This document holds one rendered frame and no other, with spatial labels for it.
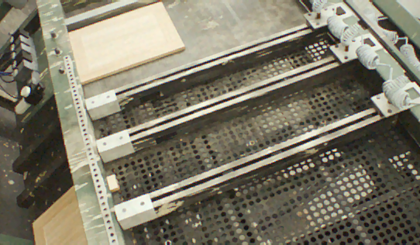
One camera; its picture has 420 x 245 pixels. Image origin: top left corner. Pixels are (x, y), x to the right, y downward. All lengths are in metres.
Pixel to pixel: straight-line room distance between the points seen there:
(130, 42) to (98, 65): 0.19
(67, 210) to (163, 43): 0.87
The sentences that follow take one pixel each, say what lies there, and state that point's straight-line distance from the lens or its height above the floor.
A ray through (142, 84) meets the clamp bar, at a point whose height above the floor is 1.12.
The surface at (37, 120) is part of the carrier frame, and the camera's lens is 2.71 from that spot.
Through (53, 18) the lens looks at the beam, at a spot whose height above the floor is 0.87.
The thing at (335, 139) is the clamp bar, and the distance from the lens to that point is 1.76.
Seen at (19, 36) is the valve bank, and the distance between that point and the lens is 2.41.
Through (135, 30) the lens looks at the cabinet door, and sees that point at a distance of 2.34.
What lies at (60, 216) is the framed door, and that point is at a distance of 2.25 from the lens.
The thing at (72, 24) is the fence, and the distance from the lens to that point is 2.48.
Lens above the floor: 1.82
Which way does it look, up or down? 17 degrees down
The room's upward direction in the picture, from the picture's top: 50 degrees clockwise
